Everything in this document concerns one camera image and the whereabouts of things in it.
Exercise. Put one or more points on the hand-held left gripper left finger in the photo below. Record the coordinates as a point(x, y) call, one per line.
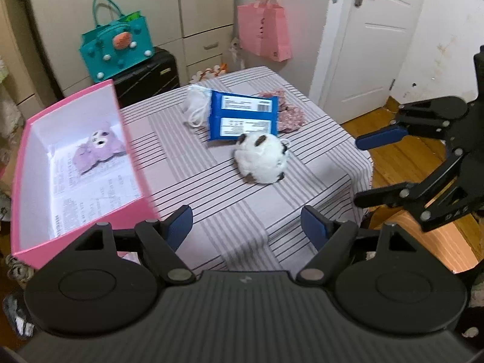
point(180, 227)

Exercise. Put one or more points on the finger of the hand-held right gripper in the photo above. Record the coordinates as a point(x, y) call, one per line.
point(382, 137)
point(385, 194)

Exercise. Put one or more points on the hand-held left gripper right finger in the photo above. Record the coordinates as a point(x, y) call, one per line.
point(314, 228)

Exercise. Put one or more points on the pink cardboard box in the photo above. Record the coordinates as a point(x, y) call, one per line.
point(136, 151)

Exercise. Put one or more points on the white panda plush toy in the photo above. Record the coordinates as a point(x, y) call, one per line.
point(257, 158)

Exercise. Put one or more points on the pink floral scrunchie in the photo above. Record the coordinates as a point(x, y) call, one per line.
point(293, 117)

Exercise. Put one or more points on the blue wet wipe packet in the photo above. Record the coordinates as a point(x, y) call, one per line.
point(242, 121)

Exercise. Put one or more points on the striped bed sheet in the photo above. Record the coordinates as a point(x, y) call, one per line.
point(227, 204)

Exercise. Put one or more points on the printed paper sheet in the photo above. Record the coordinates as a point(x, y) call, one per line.
point(94, 196)

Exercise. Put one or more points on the white door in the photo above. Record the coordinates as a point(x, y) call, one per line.
point(378, 45)

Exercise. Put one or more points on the purple plush toy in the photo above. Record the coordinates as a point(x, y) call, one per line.
point(90, 157)

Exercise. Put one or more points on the white fluffy bundle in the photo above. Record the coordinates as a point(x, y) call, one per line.
point(194, 107)

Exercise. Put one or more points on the black suitcase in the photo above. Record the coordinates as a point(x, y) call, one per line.
point(151, 79)

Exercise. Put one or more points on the pink paper bag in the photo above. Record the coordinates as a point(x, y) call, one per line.
point(264, 34)

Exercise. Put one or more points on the orange and white flowers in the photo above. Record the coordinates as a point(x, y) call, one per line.
point(211, 71)

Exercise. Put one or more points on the teal felt handbag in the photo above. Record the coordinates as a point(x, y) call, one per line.
point(113, 58)

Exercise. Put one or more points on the cream wardrobe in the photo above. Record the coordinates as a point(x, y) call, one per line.
point(151, 0)

